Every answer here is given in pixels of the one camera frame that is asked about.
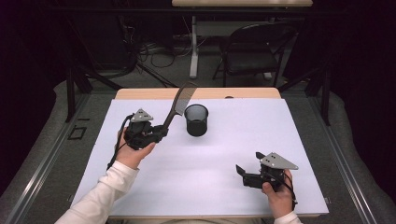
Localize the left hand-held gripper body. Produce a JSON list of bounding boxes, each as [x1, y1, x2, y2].
[[124, 108, 157, 151]]

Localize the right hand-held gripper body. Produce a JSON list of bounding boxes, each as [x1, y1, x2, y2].
[[242, 151, 299, 191]]

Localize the black mesh pen cup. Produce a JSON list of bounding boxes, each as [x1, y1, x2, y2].
[[183, 104, 209, 137]]

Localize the black comb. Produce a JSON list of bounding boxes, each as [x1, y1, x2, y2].
[[162, 82, 198, 131]]

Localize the person's left hand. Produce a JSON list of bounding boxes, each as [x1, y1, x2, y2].
[[115, 128, 157, 171]]

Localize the person's right hand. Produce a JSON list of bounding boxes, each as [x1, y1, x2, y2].
[[262, 169, 295, 219]]

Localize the white table cover board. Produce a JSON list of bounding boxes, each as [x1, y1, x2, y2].
[[67, 98, 330, 217]]

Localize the black metal stand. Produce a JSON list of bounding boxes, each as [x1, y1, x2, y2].
[[64, 60, 124, 124], [276, 60, 332, 127]]

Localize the wooden desk with white leg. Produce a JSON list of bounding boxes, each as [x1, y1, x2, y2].
[[171, 0, 314, 79]]

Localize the black folding chair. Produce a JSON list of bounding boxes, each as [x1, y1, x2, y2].
[[212, 22, 298, 88]]

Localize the left hand-held gripper black cable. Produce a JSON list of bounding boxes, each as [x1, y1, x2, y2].
[[106, 114, 134, 171]]

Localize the hand-held gripper black cable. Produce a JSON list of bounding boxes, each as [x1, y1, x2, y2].
[[274, 172, 299, 212], [106, 114, 134, 171]]

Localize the right hand-held gripper black cable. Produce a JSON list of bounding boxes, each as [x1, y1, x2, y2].
[[274, 172, 299, 212]]

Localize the metal floor rail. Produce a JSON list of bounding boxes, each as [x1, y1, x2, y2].
[[6, 92, 92, 224], [307, 96, 379, 224]]

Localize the bundle of floor cables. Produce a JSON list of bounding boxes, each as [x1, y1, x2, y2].
[[136, 34, 194, 70]]

